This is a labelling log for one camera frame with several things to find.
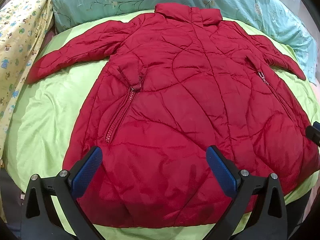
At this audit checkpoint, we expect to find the red quilted puffer coat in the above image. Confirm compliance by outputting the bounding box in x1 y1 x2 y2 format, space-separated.
27 3 319 228

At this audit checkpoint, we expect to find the yellow cartoon print quilt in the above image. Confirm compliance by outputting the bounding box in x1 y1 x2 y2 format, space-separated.
0 0 55 167

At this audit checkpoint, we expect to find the teal floral comforter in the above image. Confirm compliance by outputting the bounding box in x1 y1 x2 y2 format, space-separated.
52 0 319 82

